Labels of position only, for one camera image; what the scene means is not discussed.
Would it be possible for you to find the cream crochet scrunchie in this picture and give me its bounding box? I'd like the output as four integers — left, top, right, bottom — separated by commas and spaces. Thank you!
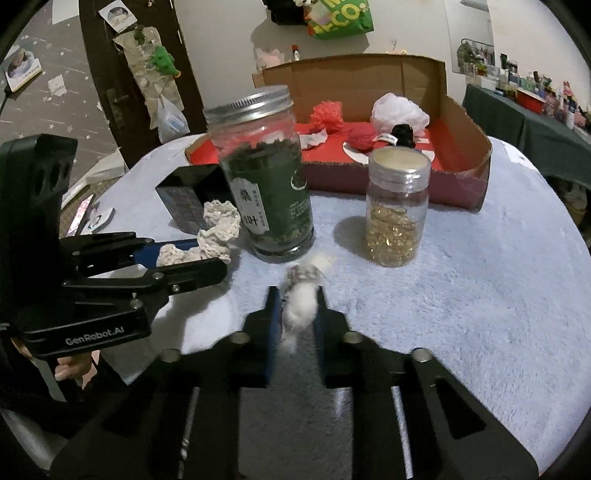
156, 200, 242, 267

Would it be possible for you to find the white fluffy star toy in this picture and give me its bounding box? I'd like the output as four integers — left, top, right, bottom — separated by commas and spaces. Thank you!
281, 262, 325, 354

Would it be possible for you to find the pink foam net ball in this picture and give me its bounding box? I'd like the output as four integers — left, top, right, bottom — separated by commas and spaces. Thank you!
310, 101, 345, 135

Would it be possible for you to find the red knitted ball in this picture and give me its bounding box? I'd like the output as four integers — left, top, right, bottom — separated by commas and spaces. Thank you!
346, 123, 378, 153

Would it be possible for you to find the white mesh bath pouf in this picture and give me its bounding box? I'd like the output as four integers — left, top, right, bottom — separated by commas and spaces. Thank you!
370, 93, 431, 134

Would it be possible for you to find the person left hand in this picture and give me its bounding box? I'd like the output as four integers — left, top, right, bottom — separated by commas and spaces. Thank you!
11, 339, 100, 385

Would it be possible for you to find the black cube box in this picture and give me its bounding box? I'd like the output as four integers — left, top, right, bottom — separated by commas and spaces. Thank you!
155, 164, 235, 235

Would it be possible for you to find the plastic bag on door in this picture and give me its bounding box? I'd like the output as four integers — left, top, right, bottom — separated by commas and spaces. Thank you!
157, 95, 189, 144

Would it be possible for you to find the dark wooden door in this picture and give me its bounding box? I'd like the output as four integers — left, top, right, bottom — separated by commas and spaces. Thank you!
78, 1, 206, 167

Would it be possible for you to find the white fuzzy tablecloth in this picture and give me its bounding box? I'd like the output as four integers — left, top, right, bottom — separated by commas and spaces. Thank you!
94, 137, 590, 479

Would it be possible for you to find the green plush on door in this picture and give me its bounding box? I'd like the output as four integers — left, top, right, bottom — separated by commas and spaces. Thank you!
150, 45, 181, 78

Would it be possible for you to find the green tea jar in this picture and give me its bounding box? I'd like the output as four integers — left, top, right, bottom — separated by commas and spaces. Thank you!
204, 85, 315, 262

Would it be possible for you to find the capsule jar gold lid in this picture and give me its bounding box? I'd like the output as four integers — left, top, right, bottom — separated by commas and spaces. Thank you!
366, 146, 431, 267

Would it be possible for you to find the white crumpled cloth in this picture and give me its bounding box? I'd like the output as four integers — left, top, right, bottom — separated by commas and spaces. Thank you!
300, 129, 329, 150

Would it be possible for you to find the pink plush toy left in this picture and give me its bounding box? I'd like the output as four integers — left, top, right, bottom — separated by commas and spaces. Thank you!
254, 48, 284, 73

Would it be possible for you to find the red cardboard box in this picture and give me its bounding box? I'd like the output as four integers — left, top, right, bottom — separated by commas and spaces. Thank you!
184, 52, 494, 212

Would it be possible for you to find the black pompom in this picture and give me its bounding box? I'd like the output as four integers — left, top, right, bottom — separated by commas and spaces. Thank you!
391, 124, 416, 149

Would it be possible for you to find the dark green covered table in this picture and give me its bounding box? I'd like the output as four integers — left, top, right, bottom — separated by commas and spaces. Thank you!
463, 84, 591, 188

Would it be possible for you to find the green tote bag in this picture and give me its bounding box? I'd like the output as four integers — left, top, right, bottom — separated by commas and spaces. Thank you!
295, 0, 374, 40

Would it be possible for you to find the red bowl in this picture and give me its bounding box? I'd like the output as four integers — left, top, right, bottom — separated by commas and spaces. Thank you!
516, 88, 545, 115

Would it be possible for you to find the red-tipped broom handle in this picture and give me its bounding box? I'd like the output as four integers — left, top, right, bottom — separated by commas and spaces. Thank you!
291, 45, 301, 62

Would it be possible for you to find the wall mirror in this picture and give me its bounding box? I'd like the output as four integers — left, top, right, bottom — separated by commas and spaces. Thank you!
444, 0, 496, 74

